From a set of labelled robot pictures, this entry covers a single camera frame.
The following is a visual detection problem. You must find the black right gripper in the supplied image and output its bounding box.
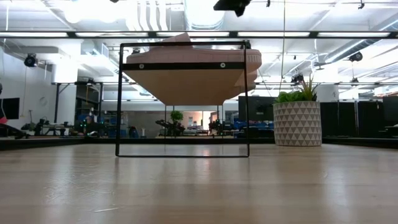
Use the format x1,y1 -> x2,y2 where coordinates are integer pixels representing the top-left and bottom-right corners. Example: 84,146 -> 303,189
213,0 -> 252,18

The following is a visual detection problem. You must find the pink slide sandal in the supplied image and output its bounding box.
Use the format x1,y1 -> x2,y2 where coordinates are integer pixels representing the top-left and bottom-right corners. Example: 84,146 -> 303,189
125,32 -> 262,75

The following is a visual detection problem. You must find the black overhead rig beam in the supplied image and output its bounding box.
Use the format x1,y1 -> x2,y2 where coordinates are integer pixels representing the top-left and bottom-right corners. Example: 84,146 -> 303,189
0,30 -> 398,40

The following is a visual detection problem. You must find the black ceiling spotlight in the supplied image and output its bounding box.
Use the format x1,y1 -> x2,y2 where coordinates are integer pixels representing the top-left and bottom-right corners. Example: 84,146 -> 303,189
290,72 -> 305,86
24,53 -> 39,68
348,50 -> 364,63

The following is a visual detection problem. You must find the black background monitor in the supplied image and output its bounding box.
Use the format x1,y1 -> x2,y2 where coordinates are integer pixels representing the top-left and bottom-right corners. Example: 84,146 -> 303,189
238,95 -> 276,123

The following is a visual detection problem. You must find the small background potted plant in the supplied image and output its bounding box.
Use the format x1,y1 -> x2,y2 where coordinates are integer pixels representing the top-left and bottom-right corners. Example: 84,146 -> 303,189
169,110 -> 185,124

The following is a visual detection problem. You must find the green plant in patterned pot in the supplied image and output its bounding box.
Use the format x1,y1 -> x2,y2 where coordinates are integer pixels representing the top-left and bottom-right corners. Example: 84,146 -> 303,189
272,73 -> 323,147

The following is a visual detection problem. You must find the black office partition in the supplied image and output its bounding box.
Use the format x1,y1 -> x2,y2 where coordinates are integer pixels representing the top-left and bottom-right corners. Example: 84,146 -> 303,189
320,95 -> 398,139

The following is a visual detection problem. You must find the person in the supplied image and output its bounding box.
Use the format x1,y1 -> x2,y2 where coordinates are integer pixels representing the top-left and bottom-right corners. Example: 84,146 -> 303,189
81,114 -> 101,138

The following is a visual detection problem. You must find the red and black background object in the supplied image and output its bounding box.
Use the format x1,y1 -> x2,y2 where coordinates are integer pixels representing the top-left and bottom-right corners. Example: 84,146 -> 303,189
0,115 -> 30,140

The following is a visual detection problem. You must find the silver ventilation duct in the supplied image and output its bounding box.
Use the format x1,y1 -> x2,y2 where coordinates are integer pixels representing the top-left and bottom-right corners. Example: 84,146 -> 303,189
183,0 -> 228,31

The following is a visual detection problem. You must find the wooden shelf with black frame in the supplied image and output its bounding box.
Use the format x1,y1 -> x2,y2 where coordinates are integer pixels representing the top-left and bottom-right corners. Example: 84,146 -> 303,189
114,40 -> 251,158

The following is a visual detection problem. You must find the black metal table frame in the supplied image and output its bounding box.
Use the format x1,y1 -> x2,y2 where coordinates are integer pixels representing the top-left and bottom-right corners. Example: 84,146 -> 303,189
0,136 -> 398,152

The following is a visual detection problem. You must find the black wall screen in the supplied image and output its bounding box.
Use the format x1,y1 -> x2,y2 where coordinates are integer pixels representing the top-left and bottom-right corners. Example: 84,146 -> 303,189
0,97 -> 21,120

